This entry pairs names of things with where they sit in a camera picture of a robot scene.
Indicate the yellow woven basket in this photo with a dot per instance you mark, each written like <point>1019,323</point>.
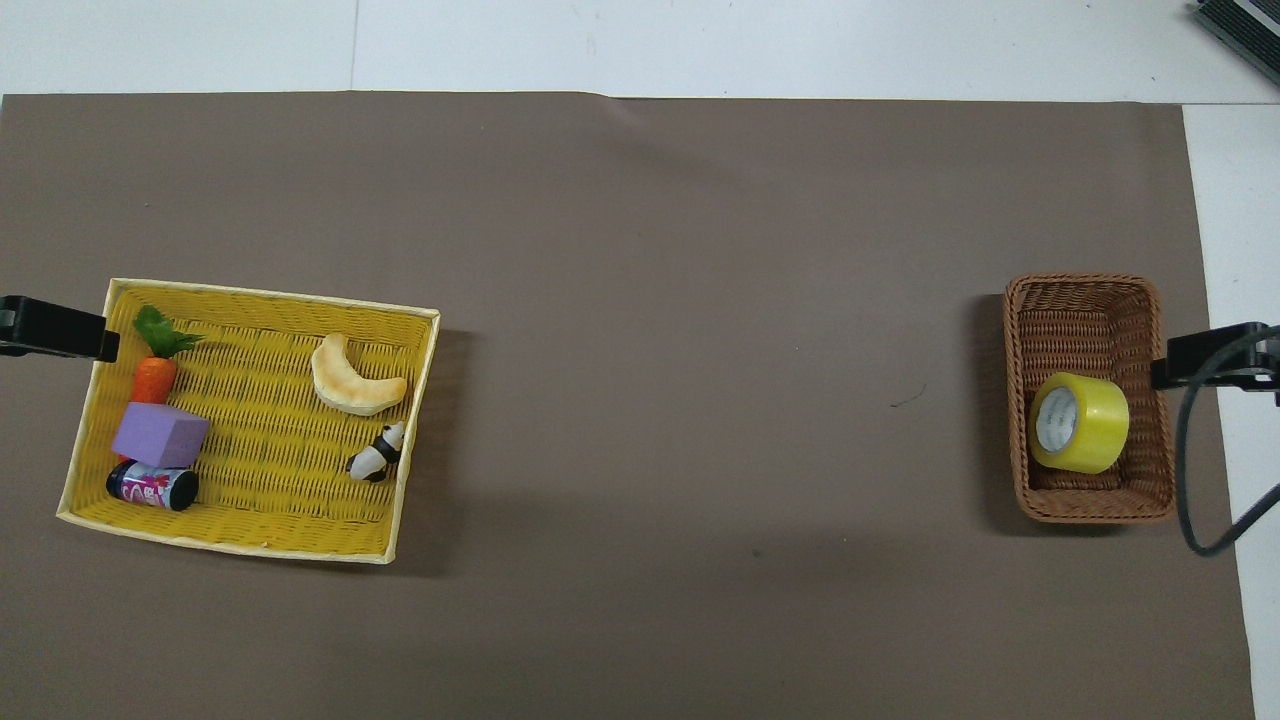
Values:
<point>260,440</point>

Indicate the black can with pink print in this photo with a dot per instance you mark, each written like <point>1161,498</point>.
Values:
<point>152,486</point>

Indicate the small panda figurine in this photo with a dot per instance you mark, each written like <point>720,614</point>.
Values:
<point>376,455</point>

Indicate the orange toy carrot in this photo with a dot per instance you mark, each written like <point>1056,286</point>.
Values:
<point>154,375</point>

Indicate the purple foam block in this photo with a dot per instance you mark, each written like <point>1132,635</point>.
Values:
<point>160,435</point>

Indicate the brown wicker basket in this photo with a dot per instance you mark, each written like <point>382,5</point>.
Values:
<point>1085,330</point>

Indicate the crescent bread toy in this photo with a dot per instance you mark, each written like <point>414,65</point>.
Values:
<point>350,385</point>

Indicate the yellow tape roll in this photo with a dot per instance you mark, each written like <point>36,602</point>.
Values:
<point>1095,420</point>

